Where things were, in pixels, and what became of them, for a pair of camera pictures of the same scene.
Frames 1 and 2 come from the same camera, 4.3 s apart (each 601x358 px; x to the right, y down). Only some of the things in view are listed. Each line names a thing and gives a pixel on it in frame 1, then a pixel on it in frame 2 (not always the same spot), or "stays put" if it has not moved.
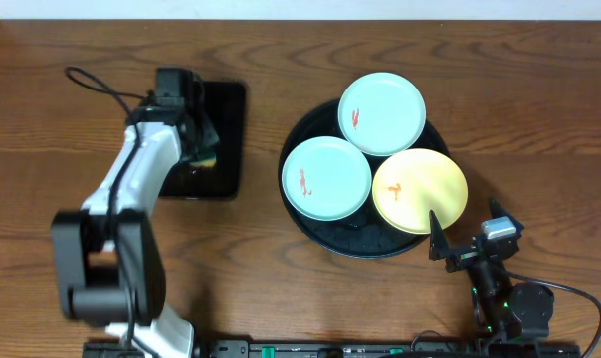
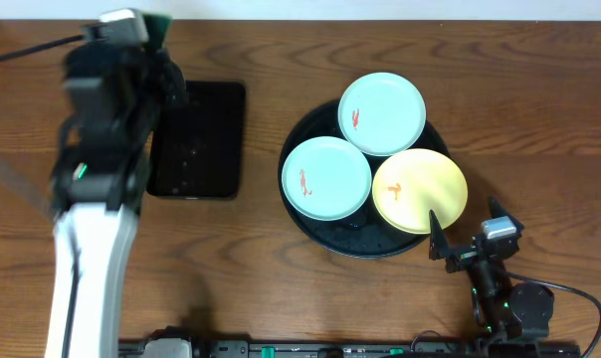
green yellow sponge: (209, 163) → (158, 27)
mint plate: (382, 113) stays put
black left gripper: (204, 144) → (161, 70)
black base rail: (361, 349) stays put
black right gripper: (462, 257) stays put
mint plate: (325, 178) stays put
